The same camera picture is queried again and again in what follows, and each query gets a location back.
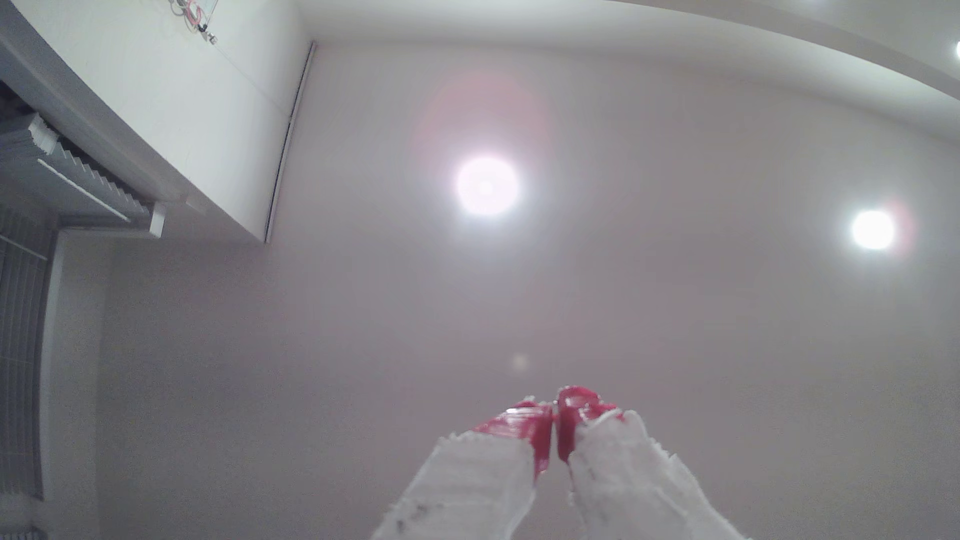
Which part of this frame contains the lowered grey window blind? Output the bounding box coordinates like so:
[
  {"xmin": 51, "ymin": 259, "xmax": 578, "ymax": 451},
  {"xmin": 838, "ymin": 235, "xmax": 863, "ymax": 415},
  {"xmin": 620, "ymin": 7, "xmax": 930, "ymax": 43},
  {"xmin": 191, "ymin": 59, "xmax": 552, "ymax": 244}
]
[{"xmin": 0, "ymin": 206, "xmax": 57, "ymax": 500}]

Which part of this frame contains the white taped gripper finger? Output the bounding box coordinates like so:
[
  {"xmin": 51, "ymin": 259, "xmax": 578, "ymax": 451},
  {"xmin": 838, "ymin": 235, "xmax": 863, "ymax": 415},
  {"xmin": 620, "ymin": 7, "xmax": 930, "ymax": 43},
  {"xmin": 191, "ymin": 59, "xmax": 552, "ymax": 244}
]
[
  {"xmin": 555, "ymin": 384, "xmax": 753, "ymax": 540},
  {"xmin": 369, "ymin": 397, "xmax": 555, "ymax": 540}
]

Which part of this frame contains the pink wire bundle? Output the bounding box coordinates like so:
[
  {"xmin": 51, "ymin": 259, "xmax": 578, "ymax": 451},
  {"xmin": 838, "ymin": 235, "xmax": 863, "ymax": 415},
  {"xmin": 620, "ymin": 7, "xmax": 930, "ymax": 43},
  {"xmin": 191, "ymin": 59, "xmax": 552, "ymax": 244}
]
[{"xmin": 168, "ymin": 0, "xmax": 220, "ymax": 45}]

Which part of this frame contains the raised white window blind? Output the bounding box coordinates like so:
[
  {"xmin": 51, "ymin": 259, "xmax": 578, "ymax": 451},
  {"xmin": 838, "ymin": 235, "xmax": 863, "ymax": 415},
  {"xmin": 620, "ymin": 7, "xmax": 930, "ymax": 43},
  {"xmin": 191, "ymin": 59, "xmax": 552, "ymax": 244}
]
[{"xmin": 0, "ymin": 78, "xmax": 168, "ymax": 240}]

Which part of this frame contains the dark narrow trim strip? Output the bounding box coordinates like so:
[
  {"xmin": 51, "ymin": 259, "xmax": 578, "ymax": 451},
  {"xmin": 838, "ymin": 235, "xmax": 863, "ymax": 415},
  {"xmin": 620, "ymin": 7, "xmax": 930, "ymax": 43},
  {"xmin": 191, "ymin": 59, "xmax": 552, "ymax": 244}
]
[{"xmin": 262, "ymin": 41, "xmax": 318, "ymax": 245}]

